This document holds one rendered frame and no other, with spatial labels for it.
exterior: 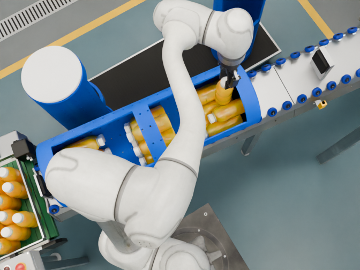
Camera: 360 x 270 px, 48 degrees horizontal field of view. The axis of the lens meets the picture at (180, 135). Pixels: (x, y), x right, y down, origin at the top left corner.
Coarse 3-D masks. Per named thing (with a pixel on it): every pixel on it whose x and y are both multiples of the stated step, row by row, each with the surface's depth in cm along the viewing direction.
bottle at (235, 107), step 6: (234, 102) 165; (240, 102) 165; (216, 108) 167; (222, 108) 165; (228, 108) 165; (234, 108) 165; (240, 108) 165; (216, 114) 165; (222, 114) 164; (228, 114) 165; (234, 114) 165; (240, 114) 167; (216, 120) 167; (222, 120) 166
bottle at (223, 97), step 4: (220, 80) 153; (220, 84) 151; (216, 88) 155; (220, 88) 152; (232, 88) 154; (216, 92) 157; (220, 92) 154; (224, 92) 153; (228, 92) 153; (216, 96) 161; (220, 96) 157; (224, 96) 156; (228, 96) 157; (216, 100) 164; (220, 100) 161; (224, 100) 160; (228, 100) 161; (220, 104) 165; (224, 104) 165
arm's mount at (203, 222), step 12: (192, 216) 161; (204, 216) 160; (216, 216) 160; (180, 228) 160; (192, 228) 159; (204, 228) 159; (216, 228) 158; (180, 240) 159; (192, 240) 158; (216, 240) 157; (228, 240) 156; (228, 252) 155; (216, 264) 154; (228, 264) 154; (240, 264) 153
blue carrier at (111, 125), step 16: (192, 80) 162; (208, 80) 178; (240, 80) 157; (160, 96) 160; (240, 96) 156; (256, 96) 157; (112, 112) 162; (128, 112) 158; (144, 112) 156; (176, 112) 181; (256, 112) 160; (80, 128) 159; (96, 128) 174; (112, 128) 177; (144, 128) 154; (176, 128) 182; (240, 128) 165; (48, 144) 157; (64, 144) 174; (112, 144) 180; (128, 144) 180; (160, 144) 155; (208, 144) 167; (48, 160) 152; (128, 160) 178
